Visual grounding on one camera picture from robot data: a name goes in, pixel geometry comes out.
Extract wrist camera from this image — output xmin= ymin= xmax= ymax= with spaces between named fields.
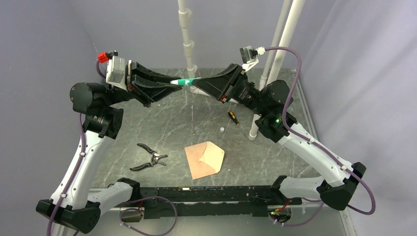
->
xmin=239 ymin=46 xmax=266 ymax=72
xmin=96 ymin=51 xmax=127 ymax=91

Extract black pliers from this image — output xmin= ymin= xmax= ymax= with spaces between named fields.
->
xmin=129 ymin=143 xmax=169 ymax=172

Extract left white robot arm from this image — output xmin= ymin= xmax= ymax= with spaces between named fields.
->
xmin=36 ymin=62 xmax=181 ymax=234

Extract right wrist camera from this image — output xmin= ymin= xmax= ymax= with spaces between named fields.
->
xmin=239 ymin=46 xmax=266 ymax=72

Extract tan envelope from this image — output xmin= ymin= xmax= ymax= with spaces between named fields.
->
xmin=184 ymin=142 xmax=225 ymax=180

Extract yellow black screwdriver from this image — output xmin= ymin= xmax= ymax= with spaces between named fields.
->
xmin=228 ymin=111 xmax=246 ymax=137

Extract purple cable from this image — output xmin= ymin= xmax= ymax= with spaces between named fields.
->
xmin=46 ymin=60 xmax=178 ymax=236
xmin=264 ymin=46 xmax=376 ymax=228

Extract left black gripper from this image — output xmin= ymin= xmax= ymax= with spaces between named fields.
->
xmin=104 ymin=60 xmax=182 ymax=108

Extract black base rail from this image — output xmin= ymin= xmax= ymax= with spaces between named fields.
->
xmin=107 ymin=176 xmax=303 ymax=219

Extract green white glue stick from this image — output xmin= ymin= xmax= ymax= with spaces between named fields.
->
xmin=170 ymin=77 xmax=200 ymax=87

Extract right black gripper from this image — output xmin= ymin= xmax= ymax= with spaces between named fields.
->
xmin=191 ymin=64 xmax=268 ymax=116

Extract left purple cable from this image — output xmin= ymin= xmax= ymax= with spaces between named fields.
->
xmin=46 ymin=60 xmax=178 ymax=236

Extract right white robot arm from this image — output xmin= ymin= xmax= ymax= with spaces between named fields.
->
xmin=191 ymin=64 xmax=366 ymax=210

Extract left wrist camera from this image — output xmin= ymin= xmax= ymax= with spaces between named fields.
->
xmin=96 ymin=51 xmax=127 ymax=91

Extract white PVC pipe frame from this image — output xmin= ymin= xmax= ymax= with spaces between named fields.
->
xmin=190 ymin=0 xmax=304 ymax=143

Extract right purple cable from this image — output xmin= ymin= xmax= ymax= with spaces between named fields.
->
xmin=264 ymin=46 xmax=376 ymax=228

